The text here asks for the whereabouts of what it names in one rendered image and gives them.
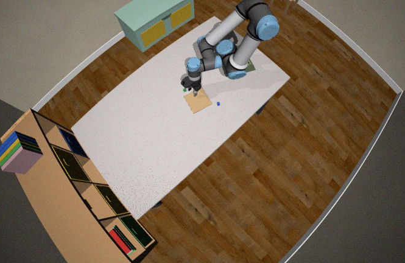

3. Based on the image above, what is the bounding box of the tan flat mat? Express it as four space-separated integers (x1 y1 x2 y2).
184 88 212 113

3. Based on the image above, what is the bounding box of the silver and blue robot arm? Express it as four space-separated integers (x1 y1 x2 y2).
187 0 280 79

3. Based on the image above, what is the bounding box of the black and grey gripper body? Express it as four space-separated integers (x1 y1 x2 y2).
181 74 201 91

